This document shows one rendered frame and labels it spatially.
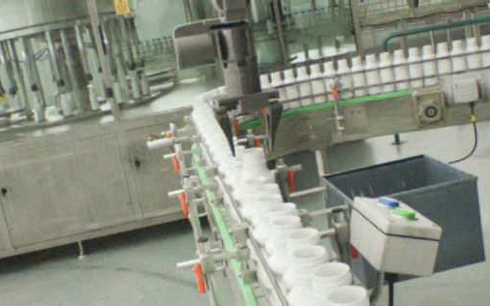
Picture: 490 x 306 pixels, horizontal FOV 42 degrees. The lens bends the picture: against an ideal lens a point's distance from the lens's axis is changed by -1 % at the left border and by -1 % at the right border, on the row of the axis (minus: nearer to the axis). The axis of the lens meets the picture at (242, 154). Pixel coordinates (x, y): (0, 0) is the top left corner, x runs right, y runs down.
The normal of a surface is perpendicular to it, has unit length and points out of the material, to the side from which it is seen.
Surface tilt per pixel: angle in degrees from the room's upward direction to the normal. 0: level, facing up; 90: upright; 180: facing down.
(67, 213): 92
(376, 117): 90
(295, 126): 91
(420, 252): 90
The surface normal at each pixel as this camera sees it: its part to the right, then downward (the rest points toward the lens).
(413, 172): 0.14, 0.18
